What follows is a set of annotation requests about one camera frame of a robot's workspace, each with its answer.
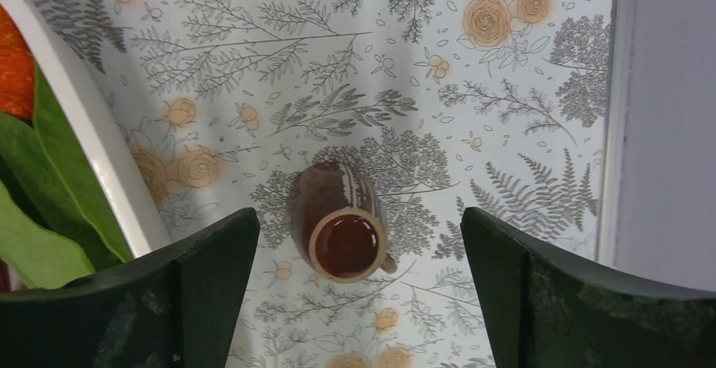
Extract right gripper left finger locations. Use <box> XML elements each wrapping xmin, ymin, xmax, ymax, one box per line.
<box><xmin>1</xmin><ymin>208</ymin><xmax>260</xmax><ymax>367</ymax></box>

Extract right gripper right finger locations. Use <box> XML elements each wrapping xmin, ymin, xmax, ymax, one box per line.
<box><xmin>460</xmin><ymin>208</ymin><xmax>715</xmax><ymax>367</ymax></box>

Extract green cucumber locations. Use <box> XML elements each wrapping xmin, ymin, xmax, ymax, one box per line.
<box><xmin>1</xmin><ymin>63</ymin><xmax>133</xmax><ymax>289</ymax></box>

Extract small brown cup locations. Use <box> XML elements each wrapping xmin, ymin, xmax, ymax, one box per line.
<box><xmin>289</xmin><ymin>160</ymin><xmax>398</xmax><ymax>284</ymax></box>

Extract floral tablecloth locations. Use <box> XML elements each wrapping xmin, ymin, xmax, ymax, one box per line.
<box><xmin>31</xmin><ymin>0</ymin><xmax>612</xmax><ymax>367</ymax></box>

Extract white vegetable basin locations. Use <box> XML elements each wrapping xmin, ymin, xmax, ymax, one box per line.
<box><xmin>1</xmin><ymin>0</ymin><xmax>171</xmax><ymax>257</ymax></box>

